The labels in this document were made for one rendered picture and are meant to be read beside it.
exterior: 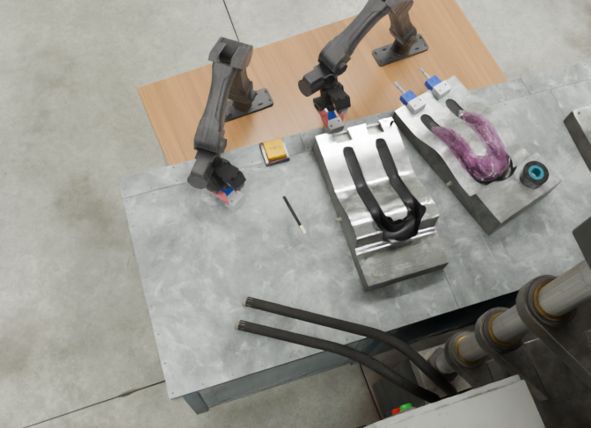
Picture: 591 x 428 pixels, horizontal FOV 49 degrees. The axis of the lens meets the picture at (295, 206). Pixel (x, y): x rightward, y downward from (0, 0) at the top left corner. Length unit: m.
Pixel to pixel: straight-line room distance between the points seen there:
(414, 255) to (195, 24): 1.90
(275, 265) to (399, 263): 0.37
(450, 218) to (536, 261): 0.29
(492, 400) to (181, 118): 1.36
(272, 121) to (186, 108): 0.29
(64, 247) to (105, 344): 0.46
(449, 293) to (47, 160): 1.91
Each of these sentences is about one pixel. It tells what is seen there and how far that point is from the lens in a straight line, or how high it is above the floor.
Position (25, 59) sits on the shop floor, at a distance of 3.45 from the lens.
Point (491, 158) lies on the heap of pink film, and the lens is 2.13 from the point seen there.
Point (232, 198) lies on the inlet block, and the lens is 1.99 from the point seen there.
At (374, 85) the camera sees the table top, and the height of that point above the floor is 0.80.
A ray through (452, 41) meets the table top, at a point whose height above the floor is 0.80.
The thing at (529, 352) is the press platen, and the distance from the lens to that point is 1.53.
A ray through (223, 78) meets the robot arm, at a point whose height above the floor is 1.20.
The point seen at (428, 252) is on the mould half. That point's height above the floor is 0.86.
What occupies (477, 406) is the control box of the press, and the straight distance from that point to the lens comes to 1.28.
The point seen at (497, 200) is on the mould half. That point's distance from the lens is 2.06.
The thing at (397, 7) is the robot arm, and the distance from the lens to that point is 1.97.
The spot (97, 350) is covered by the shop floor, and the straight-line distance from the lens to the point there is 2.79.
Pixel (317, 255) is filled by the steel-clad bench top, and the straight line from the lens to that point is 1.99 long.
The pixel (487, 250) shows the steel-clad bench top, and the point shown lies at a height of 0.80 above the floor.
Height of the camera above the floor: 2.68
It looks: 67 degrees down
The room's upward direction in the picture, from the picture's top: 9 degrees clockwise
